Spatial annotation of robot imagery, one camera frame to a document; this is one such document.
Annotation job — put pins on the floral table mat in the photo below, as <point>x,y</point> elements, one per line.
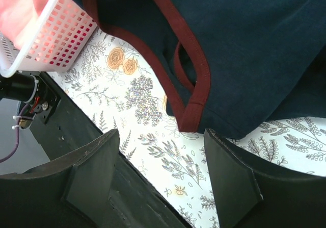
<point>116,88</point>

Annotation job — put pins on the navy tank top red trim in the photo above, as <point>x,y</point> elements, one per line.
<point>228,65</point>

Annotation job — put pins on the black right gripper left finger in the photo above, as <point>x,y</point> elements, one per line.
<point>70,191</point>

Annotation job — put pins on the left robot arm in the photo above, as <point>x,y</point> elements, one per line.
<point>19,87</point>

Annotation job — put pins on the pink cloth in basket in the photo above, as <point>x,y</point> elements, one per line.
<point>18,19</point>

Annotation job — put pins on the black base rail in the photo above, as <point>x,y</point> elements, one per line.
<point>132,200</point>

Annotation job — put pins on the white plastic basket front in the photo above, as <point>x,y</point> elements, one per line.
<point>59,35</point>

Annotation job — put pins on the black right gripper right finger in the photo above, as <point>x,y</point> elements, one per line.
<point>252,192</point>

